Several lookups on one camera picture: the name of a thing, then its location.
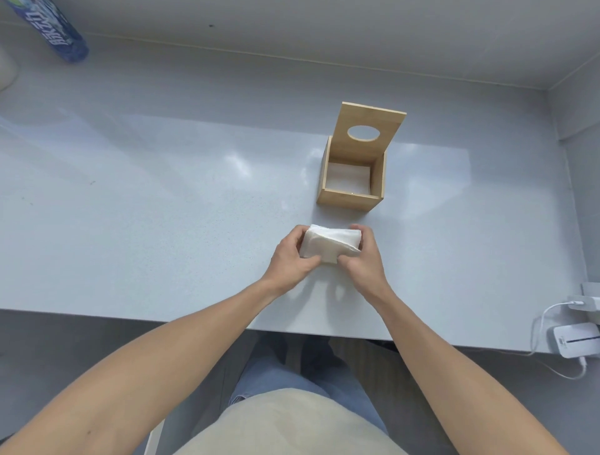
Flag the person's right hand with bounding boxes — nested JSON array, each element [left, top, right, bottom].
[[337, 224, 393, 306]]

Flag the person's left hand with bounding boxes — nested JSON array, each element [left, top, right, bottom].
[[261, 224, 324, 297]]

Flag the white tissue stack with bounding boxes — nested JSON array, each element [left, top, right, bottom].
[[299, 224, 364, 264]]

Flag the person's right forearm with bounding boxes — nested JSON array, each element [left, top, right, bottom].
[[374, 290, 571, 455]]

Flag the person's left forearm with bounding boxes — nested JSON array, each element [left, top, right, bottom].
[[0, 277, 282, 455]]

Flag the wooden tissue box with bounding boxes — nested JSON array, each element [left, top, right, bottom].
[[316, 102, 407, 212]]

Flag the blue jeans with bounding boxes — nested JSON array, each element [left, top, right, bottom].
[[228, 334, 391, 437]]

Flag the beige shirt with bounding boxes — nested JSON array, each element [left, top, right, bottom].
[[172, 387, 409, 455]]

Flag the white charger block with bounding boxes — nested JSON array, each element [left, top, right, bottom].
[[547, 322, 600, 360]]

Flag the white power plug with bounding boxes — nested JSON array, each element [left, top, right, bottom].
[[566, 282, 600, 325]]

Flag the blue plastic packet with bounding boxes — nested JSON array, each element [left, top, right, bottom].
[[4, 0, 90, 64]]

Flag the white round object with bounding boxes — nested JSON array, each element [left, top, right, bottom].
[[0, 44, 20, 93]]

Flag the white cable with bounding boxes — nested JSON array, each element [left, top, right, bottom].
[[531, 301, 589, 381]]

